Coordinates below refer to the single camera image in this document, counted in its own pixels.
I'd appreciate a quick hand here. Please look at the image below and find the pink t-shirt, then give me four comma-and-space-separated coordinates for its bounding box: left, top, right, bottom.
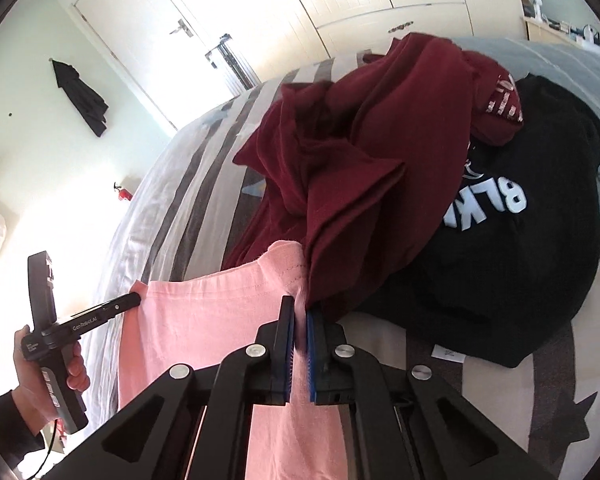
118, 240, 348, 479

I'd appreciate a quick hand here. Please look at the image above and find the cluttered bedside table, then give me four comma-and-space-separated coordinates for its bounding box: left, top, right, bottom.
521, 0, 600, 56

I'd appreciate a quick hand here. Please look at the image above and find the striped star bed sheet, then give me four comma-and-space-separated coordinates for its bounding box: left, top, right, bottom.
78, 34, 600, 480

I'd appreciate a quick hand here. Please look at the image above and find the white room door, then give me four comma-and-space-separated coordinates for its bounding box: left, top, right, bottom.
73, 0, 240, 130

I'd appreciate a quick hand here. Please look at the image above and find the person's left hand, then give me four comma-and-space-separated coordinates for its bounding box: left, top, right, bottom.
10, 324, 92, 437

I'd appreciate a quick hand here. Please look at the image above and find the grey upright suitcase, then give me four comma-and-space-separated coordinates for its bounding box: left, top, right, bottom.
204, 34, 261, 96

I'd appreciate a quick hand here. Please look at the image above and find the maroon garment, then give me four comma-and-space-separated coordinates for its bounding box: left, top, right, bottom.
224, 32, 524, 320

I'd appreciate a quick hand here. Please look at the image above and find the black garment with white print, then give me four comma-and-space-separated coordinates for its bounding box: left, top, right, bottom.
361, 75, 600, 368

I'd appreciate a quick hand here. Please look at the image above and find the cream four-door wardrobe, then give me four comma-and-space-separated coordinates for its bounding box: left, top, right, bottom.
139, 0, 529, 86

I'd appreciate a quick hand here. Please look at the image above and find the dark jacket hanging on wall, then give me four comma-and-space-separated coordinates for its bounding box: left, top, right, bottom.
50, 58, 109, 138

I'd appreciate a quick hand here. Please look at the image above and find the red fire extinguisher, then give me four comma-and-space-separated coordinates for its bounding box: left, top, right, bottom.
114, 183, 133, 202

